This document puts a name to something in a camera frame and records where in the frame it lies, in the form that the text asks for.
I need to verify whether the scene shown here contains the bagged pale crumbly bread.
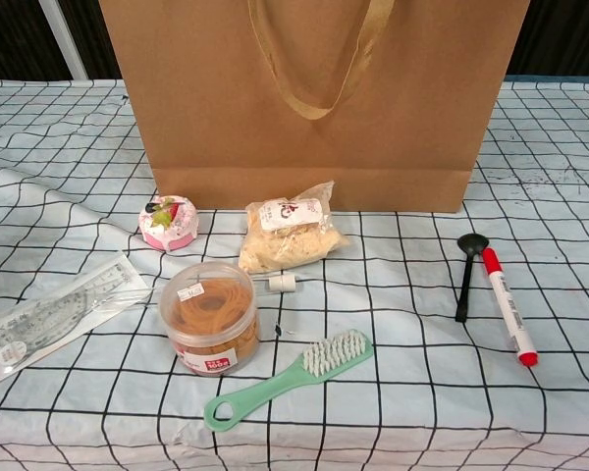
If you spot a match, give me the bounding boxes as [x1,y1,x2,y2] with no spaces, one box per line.
[238,180,352,274]

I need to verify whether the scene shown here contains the clear jar of rubber bands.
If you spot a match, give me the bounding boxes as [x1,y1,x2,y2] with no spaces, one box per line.
[157,262,262,378]

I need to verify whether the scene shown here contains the pink strawberry cake cup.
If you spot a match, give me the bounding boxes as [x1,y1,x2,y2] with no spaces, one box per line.
[137,194,200,252]

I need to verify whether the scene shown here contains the small white cap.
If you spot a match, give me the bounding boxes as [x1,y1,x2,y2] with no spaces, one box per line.
[252,274,315,294]

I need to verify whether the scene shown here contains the brown paper bag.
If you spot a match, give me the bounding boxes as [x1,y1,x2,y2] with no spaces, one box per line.
[97,0,530,215]

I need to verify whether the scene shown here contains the green plastic brush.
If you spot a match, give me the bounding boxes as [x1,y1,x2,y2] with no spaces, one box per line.
[203,328,375,433]

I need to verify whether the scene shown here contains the black plastic spoon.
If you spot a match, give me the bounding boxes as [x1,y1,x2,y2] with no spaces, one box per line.
[455,233,492,324]

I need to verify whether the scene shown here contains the white black checked tablecloth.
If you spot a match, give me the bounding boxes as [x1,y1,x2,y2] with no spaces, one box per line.
[0,76,589,471]

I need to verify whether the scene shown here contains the red white marker pen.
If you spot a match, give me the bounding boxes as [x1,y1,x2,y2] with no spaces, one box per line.
[480,247,540,368]

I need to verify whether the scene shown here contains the packaged clear ruler set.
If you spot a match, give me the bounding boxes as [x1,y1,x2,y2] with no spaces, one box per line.
[0,250,151,393]

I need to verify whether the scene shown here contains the dark blue table cover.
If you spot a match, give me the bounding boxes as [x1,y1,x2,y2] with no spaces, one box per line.
[503,73,589,85]

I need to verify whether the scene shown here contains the white partition post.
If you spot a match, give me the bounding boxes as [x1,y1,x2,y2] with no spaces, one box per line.
[46,0,88,80]

